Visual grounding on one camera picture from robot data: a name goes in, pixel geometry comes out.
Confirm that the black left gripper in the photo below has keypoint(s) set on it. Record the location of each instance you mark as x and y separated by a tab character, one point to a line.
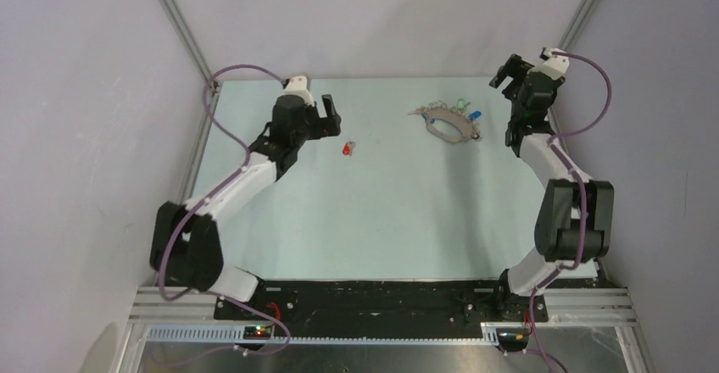
327	126

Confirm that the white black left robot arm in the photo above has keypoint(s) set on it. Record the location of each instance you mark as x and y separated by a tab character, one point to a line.
186	248

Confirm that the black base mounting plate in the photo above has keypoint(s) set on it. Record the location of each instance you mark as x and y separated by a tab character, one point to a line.
393	309

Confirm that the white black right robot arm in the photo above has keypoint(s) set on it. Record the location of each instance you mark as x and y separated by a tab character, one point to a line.
575	216

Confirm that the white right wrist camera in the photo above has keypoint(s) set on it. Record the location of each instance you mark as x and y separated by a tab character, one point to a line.
555	63

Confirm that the grey slotted cable duct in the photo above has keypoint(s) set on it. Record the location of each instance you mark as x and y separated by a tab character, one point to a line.
237	335

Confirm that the red tagged key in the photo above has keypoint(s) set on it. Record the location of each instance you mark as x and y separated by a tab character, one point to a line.
348	148

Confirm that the left aluminium frame post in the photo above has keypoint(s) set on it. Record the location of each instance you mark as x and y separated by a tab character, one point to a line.
188	41

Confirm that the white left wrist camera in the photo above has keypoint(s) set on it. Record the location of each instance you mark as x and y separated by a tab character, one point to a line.
299	85

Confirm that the aluminium frame post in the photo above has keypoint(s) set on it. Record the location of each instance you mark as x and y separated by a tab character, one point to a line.
579	20
188	41

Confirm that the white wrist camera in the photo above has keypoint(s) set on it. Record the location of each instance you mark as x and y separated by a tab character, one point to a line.
555	63
299	85

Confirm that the right aluminium frame post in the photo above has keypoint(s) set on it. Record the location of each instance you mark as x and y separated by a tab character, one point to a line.
579	20

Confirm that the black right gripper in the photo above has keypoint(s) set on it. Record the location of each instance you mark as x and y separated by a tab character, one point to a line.
516	68

